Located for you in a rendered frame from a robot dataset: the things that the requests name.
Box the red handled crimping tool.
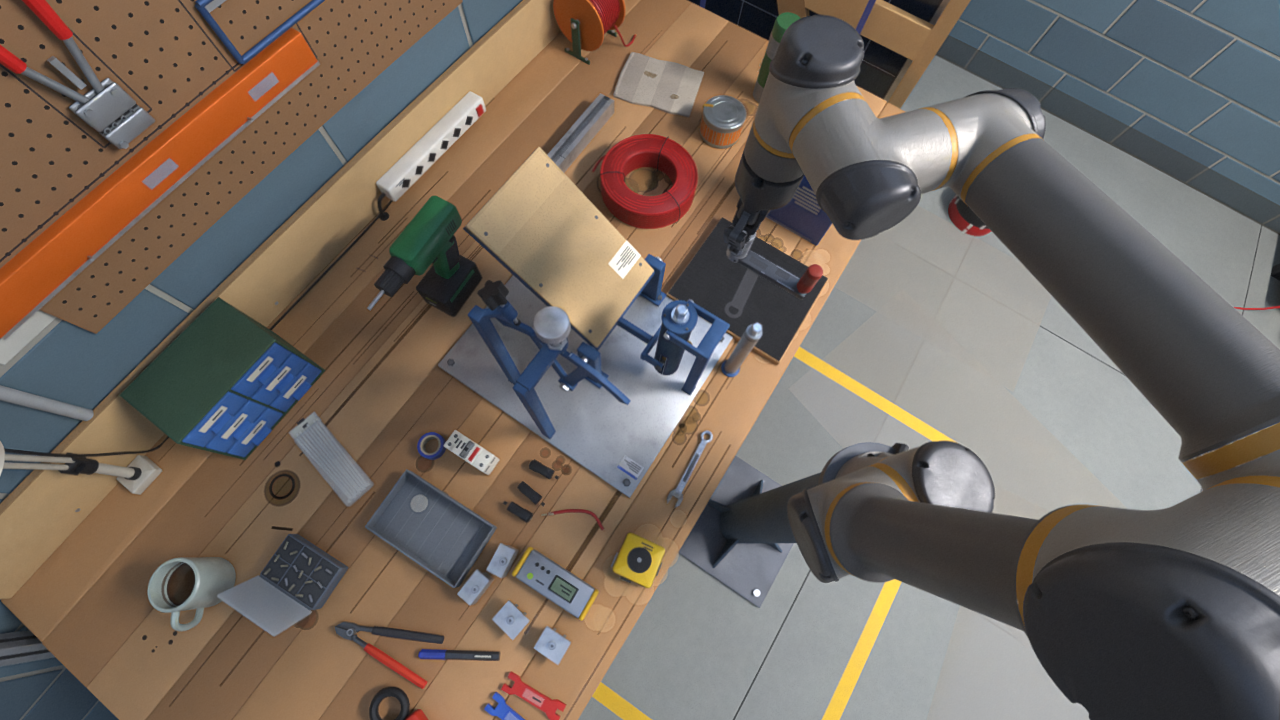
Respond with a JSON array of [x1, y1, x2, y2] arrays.
[[0, 0, 156, 151]]

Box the white ribbed block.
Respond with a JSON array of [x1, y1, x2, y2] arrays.
[[290, 413, 374, 507]]

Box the blue frame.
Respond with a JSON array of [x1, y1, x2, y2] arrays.
[[195, 0, 326, 64]]

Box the grey pipe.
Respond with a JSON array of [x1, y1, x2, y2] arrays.
[[0, 385, 94, 423]]

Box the orange spirit level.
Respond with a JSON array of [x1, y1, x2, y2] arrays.
[[0, 28, 319, 339]]

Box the grey open screw box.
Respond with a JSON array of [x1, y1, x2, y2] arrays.
[[217, 533, 348, 637]]

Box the blue meter box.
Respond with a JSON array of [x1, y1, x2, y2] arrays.
[[780, 175, 836, 247]]

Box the grey stub post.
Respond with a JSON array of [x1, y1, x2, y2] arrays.
[[722, 322, 765, 379]]

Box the black spool with red wire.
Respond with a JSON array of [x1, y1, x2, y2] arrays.
[[945, 195, 996, 238]]

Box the white pipe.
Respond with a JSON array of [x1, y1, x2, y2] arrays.
[[0, 445, 141, 481]]

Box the brown pegboard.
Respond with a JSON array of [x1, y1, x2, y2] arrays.
[[0, 0, 471, 336]]

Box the green cabinet with blue drawers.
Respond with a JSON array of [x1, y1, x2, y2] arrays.
[[120, 298, 324, 461]]

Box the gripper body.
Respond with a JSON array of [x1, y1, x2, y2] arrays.
[[733, 175, 788, 237]]

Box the green spray can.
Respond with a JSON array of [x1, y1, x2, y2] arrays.
[[755, 12, 801, 91]]

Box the red flat spanner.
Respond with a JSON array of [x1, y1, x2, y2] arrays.
[[500, 671, 567, 720]]

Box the white circuit breaker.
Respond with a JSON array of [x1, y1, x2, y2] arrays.
[[443, 430, 500, 476]]

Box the blue solar mount body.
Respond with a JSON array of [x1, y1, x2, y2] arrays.
[[438, 255, 736, 498]]

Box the green cordless drill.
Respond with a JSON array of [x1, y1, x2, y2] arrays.
[[367, 195, 483, 318]]

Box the pale green mug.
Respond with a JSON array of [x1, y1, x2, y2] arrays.
[[147, 556, 237, 633]]

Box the silver wrench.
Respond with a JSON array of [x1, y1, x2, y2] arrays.
[[667, 430, 715, 506]]

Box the grey yellow tester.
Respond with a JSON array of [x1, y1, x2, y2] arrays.
[[512, 548, 599, 621]]

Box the tan tilt frame panel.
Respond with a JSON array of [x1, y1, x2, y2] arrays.
[[465, 148, 656, 348]]

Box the grey crank with red handle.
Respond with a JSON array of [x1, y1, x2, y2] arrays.
[[730, 240, 827, 299]]

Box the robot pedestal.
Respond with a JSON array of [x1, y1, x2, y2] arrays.
[[680, 455, 846, 607]]

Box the wooden shelf unit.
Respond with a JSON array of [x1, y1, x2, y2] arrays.
[[800, 0, 971, 107]]

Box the grey aluminium rail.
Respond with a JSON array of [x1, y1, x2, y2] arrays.
[[545, 95, 616, 171]]

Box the black mat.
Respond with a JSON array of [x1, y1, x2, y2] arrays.
[[665, 218, 829, 363]]

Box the grey tray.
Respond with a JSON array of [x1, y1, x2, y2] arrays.
[[365, 471, 496, 589]]

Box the orange tin can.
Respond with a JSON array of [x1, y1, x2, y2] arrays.
[[699, 96, 751, 150]]

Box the orange cable reel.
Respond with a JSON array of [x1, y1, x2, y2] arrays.
[[552, 0, 636, 63]]

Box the red wire coil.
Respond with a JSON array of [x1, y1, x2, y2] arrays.
[[598, 134, 699, 229]]

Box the pliers with red handle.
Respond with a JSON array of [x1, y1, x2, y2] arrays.
[[334, 621, 445, 689]]

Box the white power strip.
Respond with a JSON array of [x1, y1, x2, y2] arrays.
[[375, 92, 488, 203]]

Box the yellow button box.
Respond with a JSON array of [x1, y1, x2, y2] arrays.
[[612, 533, 666, 589]]

